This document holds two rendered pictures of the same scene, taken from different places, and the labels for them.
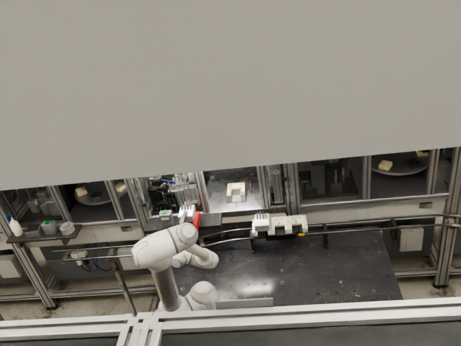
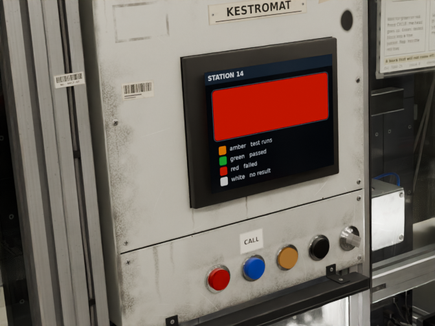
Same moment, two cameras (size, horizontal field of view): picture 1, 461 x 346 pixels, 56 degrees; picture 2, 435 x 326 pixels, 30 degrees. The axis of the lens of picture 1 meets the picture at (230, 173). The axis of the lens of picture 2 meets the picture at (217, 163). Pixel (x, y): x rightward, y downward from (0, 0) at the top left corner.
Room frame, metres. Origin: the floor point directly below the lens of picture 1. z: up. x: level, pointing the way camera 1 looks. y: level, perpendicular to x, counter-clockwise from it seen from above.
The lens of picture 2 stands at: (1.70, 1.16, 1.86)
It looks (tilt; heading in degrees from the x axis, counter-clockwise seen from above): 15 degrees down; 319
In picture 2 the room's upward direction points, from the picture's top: 3 degrees counter-clockwise
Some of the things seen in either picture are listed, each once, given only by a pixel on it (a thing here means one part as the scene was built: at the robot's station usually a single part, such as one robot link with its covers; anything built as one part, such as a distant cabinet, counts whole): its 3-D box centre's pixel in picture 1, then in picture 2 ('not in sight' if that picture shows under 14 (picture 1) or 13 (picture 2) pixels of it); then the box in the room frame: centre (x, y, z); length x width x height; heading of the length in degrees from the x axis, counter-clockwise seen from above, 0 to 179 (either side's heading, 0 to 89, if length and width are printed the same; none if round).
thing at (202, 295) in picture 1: (204, 299); not in sight; (1.73, 0.28, 0.85); 0.18 x 0.16 x 0.22; 111
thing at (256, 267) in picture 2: not in sight; (252, 267); (2.48, 0.43, 1.42); 0.03 x 0.02 x 0.03; 81
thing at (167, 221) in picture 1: (167, 217); not in sight; (2.40, 0.49, 0.97); 0.08 x 0.08 x 0.12; 81
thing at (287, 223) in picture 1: (280, 228); not in sight; (2.24, -0.26, 0.84); 0.36 x 0.14 x 0.10; 81
